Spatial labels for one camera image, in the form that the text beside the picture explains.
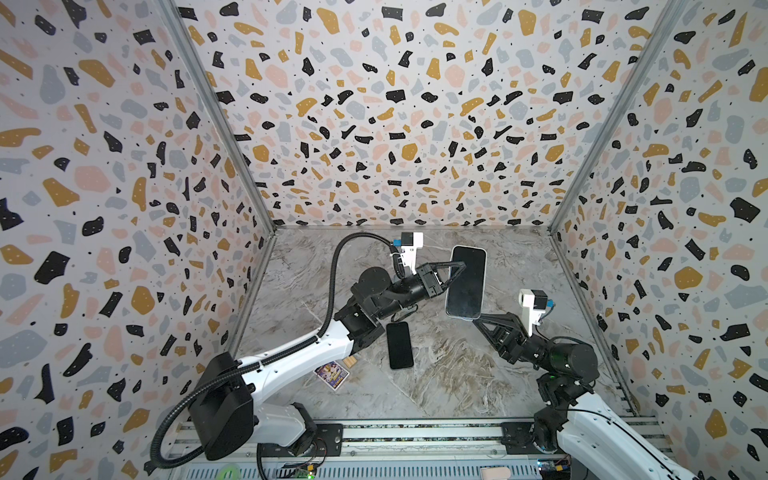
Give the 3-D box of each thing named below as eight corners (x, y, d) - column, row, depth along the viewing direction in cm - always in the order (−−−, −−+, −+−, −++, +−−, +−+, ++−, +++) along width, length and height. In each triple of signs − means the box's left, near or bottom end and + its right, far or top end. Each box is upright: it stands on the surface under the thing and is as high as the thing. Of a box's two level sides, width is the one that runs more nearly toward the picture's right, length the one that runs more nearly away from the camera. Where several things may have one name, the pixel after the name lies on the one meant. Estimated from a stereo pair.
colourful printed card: (315, 374, 86) (313, 371, 85) (330, 357, 90) (328, 354, 88) (335, 391, 83) (334, 388, 82) (350, 374, 87) (349, 371, 85)
